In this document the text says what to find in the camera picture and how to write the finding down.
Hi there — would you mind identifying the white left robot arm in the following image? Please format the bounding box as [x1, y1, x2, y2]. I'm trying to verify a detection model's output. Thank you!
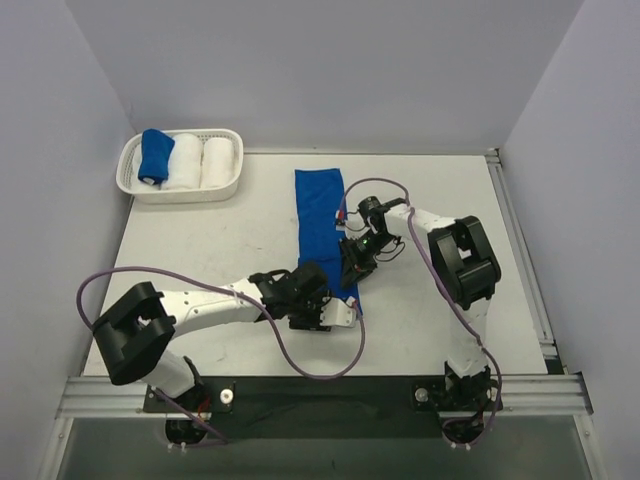
[87, 262, 341, 412]

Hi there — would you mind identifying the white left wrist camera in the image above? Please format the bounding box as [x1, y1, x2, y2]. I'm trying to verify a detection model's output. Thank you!
[320, 297, 360, 328]

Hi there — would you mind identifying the aluminium front rail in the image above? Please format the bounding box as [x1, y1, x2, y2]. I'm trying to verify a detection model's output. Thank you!
[56, 375, 593, 419]

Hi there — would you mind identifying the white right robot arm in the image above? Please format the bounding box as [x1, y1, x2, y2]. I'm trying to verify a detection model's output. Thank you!
[339, 196, 501, 410]

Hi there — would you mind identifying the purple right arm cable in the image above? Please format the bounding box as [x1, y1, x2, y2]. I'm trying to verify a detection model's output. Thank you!
[335, 177, 503, 446]

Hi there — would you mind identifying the right rolled white towel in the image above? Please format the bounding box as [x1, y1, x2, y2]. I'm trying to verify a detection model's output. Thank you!
[201, 137, 234, 189]

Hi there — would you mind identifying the aluminium right side rail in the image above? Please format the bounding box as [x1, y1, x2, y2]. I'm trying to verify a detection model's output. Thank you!
[485, 149, 566, 375]

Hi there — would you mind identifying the white plastic mesh basket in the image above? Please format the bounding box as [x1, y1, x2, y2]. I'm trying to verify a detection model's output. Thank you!
[116, 129, 244, 204]

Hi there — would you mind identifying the rolled white towel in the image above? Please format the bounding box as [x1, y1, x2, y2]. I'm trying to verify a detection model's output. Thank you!
[161, 133, 203, 190]
[201, 137, 234, 189]

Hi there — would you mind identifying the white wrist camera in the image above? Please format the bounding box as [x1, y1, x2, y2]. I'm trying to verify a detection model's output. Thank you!
[334, 209, 362, 233]
[320, 297, 360, 328]

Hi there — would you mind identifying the aluminium rail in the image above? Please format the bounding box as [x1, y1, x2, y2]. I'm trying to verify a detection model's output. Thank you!
[56, 375, 593, 419]
[485, 149, 566, 375]

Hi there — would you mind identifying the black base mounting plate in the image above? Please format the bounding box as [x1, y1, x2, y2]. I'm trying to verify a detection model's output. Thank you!
[143, 375, 502, 443]

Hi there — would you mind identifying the blue towel pile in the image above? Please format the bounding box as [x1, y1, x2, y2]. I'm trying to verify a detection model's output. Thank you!
[294, 168, 359, 305]

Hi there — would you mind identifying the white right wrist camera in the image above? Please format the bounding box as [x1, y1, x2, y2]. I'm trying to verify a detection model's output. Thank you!
[334, 209, 362, 233]

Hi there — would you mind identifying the middle rolled white towel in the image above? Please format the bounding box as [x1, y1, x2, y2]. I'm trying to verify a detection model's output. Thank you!
[161, 133, 203, 190]

